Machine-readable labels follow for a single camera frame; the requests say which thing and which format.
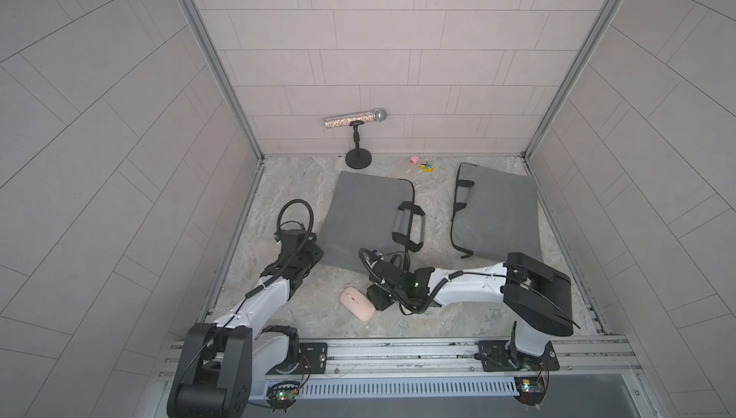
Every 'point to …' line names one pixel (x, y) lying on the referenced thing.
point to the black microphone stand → (357, 158)
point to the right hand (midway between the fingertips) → (372, 296)
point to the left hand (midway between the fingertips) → (321, 243)
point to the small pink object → (414, 160)
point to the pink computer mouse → (357, 303)
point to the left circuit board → (282, 395)
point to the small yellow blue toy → (427, 166)
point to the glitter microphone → (378, 115)
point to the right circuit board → (531, 388)
